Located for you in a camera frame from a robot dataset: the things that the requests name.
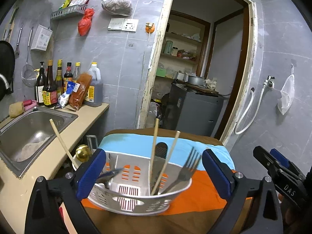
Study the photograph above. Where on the wooden shelf unit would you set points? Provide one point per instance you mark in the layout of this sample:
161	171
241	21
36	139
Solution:
184	45

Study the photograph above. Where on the right hand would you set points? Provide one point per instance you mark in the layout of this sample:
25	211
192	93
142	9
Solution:
294	220

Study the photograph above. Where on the grey washing machine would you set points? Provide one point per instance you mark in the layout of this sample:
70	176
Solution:
191	111

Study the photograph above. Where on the wooden chopstick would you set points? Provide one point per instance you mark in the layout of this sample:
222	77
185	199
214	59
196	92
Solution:
155	188
156	127
62	143

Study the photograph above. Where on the steel fork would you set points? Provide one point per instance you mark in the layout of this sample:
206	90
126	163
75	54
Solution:
187	170

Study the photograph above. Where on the dark soy sauce bottle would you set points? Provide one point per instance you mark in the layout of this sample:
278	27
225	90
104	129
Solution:
50	87

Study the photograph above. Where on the black wok pan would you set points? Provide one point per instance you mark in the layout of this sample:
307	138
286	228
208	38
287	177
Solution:
7	68

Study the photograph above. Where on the steel kitchen sink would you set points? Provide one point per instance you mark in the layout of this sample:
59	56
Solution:
24	138

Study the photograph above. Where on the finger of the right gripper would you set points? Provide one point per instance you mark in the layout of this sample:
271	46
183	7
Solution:
280	158
272	165

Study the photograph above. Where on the steel pot on machine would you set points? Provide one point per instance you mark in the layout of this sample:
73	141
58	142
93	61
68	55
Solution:
195	80

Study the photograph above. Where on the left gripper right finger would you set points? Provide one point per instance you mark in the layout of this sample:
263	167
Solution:
251	203

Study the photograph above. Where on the large dark vinegar jug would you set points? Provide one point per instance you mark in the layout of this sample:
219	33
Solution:
95	91

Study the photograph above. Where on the grey wall shelf rack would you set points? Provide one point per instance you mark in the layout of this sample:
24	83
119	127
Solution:
76	10

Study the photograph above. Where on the hanging bag of dried goods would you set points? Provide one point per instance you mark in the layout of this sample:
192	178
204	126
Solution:
118	7

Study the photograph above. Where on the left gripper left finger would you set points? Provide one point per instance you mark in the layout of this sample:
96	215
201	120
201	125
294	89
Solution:
43	214

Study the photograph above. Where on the wall power socket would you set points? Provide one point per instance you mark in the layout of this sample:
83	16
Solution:
123	24

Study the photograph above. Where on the red plastic bag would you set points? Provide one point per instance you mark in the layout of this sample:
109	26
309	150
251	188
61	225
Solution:
84	24

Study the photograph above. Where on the wooden chopstick in basket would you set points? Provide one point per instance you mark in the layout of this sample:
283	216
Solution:
62	143

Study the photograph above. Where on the orange spice packet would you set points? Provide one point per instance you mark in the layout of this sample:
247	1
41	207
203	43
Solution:
77	97

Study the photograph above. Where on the metal strainer hanging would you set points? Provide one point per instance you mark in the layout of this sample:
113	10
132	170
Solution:
28	74

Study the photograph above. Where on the white mesh bag on wall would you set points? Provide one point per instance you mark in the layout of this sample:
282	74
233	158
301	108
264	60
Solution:
287	93

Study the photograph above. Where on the steel spoon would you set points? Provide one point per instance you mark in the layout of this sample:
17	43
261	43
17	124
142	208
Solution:
107	176

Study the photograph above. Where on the white plastic utensil basket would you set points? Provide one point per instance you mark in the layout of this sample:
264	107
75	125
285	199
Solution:
129	192

